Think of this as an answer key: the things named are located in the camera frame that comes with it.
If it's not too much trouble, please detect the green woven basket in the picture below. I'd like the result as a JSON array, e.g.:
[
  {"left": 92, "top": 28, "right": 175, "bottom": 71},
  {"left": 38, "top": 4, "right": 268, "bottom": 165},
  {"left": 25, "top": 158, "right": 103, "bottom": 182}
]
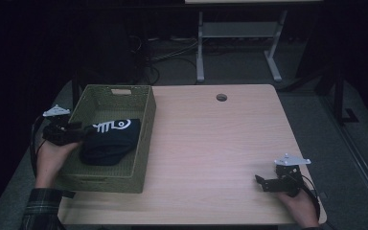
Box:
[{"left": 55, "top": 83, "right": 157, "bottom": 195}]

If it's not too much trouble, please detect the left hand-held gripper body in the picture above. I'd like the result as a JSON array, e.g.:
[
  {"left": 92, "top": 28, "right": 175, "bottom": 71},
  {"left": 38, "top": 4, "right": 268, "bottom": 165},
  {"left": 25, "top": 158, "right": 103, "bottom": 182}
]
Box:
[{"left": 42, "top": 104, "right": 78, "bottom": 148}]

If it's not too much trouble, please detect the person's right hand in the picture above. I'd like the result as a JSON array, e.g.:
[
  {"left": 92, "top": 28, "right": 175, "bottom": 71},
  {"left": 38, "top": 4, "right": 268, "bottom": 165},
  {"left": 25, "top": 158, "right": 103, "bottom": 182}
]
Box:
[{"left": 276, "top": 190, "right": 321, "bottom": 229}]

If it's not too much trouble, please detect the black garment with white print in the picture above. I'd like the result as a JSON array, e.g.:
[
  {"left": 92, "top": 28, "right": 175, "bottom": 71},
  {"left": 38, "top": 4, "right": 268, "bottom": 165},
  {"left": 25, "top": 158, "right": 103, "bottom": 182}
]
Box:
[{"left": 80, "top": 118, "right": 142, "bottom": 167}]

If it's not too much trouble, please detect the person's left hand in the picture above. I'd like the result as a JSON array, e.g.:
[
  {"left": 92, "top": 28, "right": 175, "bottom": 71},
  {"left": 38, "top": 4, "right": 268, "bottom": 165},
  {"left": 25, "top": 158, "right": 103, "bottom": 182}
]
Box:
[{"left": 34, "top": 139, "right": 80, "bottom": 190}]

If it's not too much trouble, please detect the grey metal floor rail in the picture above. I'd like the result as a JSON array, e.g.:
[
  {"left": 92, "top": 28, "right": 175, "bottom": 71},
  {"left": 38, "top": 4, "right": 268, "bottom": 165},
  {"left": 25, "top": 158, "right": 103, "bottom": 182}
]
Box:
[{"left": 318, "top": 95, "right": 368, "bottom": 222}]

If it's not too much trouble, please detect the white metal desk frame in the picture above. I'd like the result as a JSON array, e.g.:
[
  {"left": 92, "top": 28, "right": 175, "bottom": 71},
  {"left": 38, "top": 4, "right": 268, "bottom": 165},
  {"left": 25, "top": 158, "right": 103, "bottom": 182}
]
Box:
[{"left": 185, "top": 0, "right": 324, "bottom": 83}]

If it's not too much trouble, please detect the right hand-held gripper black cable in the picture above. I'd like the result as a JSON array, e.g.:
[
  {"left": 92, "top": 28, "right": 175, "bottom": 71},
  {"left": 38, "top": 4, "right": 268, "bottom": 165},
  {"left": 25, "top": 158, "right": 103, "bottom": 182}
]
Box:
[{"left": 299, "top": 174, "right": 321, "bottom": 222}]

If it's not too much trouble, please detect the bundle of floor cables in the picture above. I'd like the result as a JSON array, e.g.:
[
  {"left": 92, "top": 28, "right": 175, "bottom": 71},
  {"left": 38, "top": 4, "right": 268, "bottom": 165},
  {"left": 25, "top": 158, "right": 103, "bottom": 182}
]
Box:
[{"left": 127, "top": 34, "right": 203, "bottom": 86}]

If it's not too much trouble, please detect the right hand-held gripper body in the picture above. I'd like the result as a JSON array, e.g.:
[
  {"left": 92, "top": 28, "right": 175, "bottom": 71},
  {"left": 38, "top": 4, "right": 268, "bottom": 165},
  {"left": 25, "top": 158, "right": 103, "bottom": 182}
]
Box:
[{"left": 273, "top": 152, "right": 311, "bottom": 197}]

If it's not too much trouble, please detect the black metal stand post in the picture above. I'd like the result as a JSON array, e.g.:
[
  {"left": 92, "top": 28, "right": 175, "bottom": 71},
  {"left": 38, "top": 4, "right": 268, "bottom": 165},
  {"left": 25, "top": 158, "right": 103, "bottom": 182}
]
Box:
[
  {"left": 333, "top": 61, "right": 360, "bottom": 127},
  {"left": 71, "top": 71, "right": 81, "bottom": 110}
]

